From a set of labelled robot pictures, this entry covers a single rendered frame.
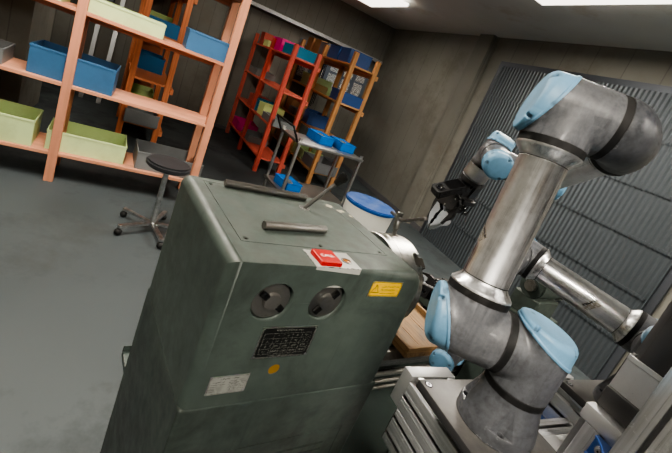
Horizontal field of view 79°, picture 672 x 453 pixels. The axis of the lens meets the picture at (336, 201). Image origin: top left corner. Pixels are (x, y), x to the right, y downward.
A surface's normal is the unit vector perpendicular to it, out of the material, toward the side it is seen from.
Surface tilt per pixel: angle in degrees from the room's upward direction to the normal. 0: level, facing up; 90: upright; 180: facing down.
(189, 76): 90
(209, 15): 90
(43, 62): 90
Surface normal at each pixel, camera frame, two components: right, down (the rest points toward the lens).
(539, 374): -0.20, 0.20
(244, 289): 0.49, 0.42
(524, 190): -0.48, -0.09
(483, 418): -0.58, -0.36
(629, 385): -0.85, -0.21
